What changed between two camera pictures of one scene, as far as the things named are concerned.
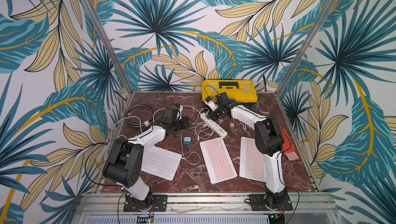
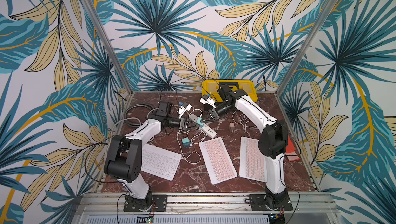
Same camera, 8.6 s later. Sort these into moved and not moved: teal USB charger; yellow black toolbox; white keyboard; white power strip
Moved: white power strip
Not moved: yellow black toolbox; white keyboard; teal USB charger
